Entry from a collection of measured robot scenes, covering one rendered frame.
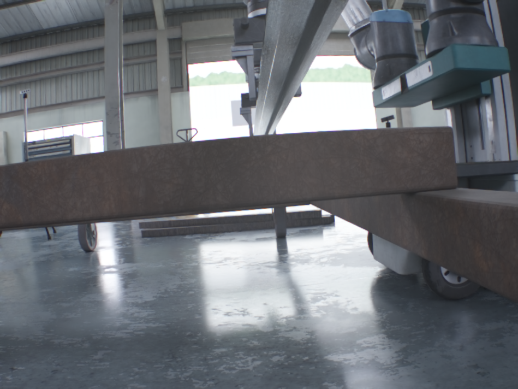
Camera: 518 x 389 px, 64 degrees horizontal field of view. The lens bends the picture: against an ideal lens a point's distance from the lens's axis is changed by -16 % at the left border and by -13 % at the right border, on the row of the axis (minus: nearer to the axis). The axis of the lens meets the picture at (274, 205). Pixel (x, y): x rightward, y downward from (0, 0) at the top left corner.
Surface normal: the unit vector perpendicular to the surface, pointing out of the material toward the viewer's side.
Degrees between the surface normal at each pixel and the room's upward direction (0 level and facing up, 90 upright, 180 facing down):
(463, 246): 90
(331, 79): 90
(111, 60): 90
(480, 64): 90
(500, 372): 0
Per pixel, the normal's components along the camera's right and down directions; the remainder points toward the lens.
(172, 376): -0.08, -0.99
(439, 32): -0.83, -0.24
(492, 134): -0.99, 0.09
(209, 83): 0.10, 0.06
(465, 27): -0.29, -0.25
